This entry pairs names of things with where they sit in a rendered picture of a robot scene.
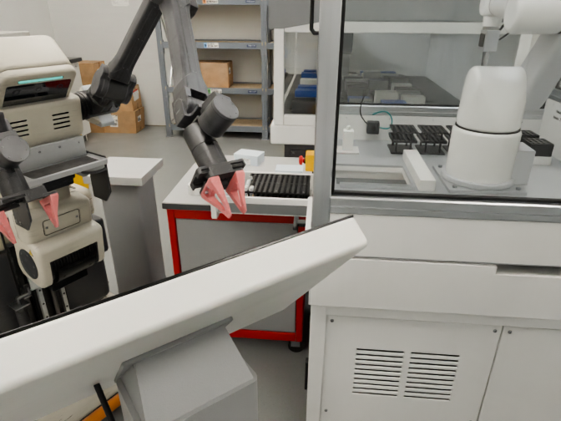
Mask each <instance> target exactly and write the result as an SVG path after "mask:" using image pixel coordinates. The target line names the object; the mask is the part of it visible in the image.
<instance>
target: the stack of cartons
mask: <svg viewBox="0 0 561 421"><path fill-rule="evenodd" d="M102 63H103V64H105V63H104V61H100V60H83V61H80V62H78V65H79V70H80V74H81V79H82V84H83V86H84V85H90V84H91V83H92V80H93V76H94V74H95V72H96V71H97V70H98V69H99V68H100V66H101V64H102ZM111 115H112V117H113V119H114V124H113V125H110V126H105V127H102V128H101V127H99V126H97V125H96V124H92V123H90V122H89V124H90V129H91V132H90V133H127V134H137V133H138V132H139V131H140V130H142V129H143V128H145V125H144V106H142V102H141V97H140V92H139V85H138V84H136V85H135V87H134V92H133V95H132V98H131V100H130V101H129V103H128V104H121V105H120V107H119V110H118V112H115V113H112V114H111Z"/></svg>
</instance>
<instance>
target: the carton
mask: <svg viewBox="0 0 561 421"><path fill-rule="evenodd" d="M199 62H200V70H201V73H202V77H203V80H204V81H205V84H206V86H207V88H229V87H230V86H231V85H232V84H233V64H232V60H199Z"/></svg>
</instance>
